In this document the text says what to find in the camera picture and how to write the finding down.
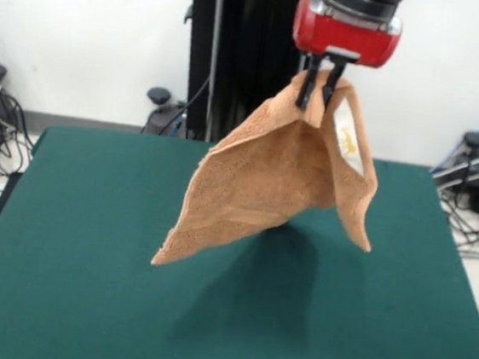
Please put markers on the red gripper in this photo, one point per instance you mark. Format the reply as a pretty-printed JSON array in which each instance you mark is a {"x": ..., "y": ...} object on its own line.
[{"x": 344, "y": 38}]

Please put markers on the tan terry towel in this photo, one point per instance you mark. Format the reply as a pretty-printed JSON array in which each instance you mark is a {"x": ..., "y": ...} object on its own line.
[{"x": 266, "y": 169}]

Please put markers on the dark green table cloth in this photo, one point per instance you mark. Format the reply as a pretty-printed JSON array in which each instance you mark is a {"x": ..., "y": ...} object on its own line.
[{"x": 90, "y": 215}]

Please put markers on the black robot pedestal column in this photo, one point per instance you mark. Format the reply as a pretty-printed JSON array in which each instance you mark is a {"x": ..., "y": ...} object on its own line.
[{"x": 243, "y": 60}]

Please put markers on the black pedestal foot knob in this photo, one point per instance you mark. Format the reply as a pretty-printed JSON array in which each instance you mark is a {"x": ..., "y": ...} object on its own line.
[{"x": 159, "y": 96}]

